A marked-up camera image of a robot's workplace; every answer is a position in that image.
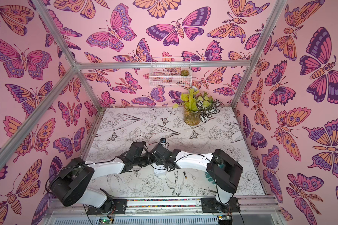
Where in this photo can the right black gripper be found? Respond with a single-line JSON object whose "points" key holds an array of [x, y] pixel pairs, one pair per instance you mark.
{"points": [[160, 153]]}

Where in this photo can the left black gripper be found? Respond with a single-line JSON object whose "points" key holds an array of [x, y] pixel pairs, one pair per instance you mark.
{"points": [[150, 159]]}

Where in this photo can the white digital alarm clock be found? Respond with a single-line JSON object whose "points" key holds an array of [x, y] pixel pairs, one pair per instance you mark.
{"points": [[159, 171]]}

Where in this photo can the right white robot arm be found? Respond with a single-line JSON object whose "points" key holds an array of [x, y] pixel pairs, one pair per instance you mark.
{"points": [[222, 168]]}

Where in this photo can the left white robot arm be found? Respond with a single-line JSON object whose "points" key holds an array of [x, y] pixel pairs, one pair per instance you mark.
{"points": [[71, 184]]}

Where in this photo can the green rubber glove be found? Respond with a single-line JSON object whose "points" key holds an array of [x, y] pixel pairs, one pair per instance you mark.
{"points": [[209, 178]]}

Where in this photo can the glass vase with plants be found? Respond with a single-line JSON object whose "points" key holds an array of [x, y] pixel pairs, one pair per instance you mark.
{"points": [[198, 106]]}

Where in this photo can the small succulent in basket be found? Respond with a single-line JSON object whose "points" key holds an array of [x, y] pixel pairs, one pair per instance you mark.
{"points": [[184, 72]]}

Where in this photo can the white wire basket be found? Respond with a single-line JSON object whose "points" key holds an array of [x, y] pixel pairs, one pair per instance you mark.
{"points": [[165, 71]]}

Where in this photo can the aluminium frame structure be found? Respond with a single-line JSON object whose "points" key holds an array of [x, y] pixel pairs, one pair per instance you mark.
{"points": [[8, 149]]}

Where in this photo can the front mounting rail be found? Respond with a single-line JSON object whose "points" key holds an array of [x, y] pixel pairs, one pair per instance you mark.
{"points": [[259, 210]]}

